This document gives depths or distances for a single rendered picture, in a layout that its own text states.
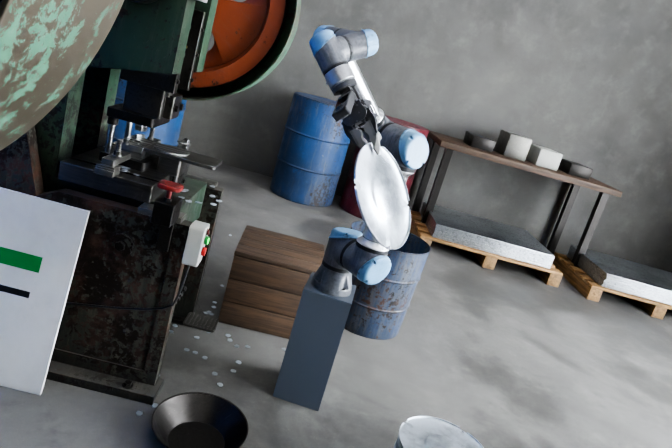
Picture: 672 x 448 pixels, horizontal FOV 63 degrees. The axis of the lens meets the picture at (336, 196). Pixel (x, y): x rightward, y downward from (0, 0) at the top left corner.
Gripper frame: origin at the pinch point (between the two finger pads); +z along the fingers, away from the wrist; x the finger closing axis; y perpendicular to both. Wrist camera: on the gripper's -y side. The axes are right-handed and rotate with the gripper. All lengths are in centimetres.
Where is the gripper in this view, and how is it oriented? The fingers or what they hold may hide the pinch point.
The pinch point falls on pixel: (372, 151)
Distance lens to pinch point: 146.6
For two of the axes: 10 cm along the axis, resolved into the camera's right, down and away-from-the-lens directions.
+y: 4.0, -1.1, 9.1
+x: -8.1, 4.2, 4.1
